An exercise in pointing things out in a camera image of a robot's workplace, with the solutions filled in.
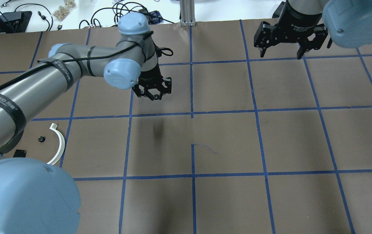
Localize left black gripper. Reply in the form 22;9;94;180
132;63;172;101

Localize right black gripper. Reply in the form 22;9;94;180
253;3;328;59

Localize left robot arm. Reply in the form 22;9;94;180
0;12;172;234

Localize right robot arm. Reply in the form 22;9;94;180
253;0;372;59

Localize bag of nuts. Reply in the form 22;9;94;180
52;0;77;22

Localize black brake pad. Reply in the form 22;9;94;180
13;149;27;158

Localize black tripod stand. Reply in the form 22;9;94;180
0;0;32;34

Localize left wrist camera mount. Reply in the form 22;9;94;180
155;46;174;58

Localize aluminium frame post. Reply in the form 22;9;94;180
179;0;196;27

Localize white curved plastic bracket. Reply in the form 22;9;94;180
47;123;66;165

